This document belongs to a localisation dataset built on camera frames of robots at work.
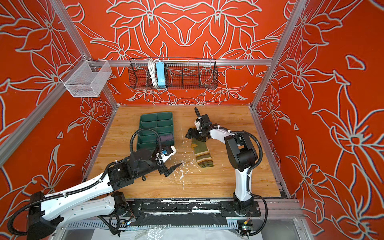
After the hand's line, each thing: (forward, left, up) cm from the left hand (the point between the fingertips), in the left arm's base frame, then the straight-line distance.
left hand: (175, 153), depth 69 cm
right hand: (+22, -5, -18) cm, 29 cm away
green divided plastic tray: (+30, +14, -15) cm, 36 cm away
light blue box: (+46, +14, +12) cm, 50 cm away
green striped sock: (+12, -14, -22) cm, 28 cm away
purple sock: (+19, +10, -16) cm, 27 cm away
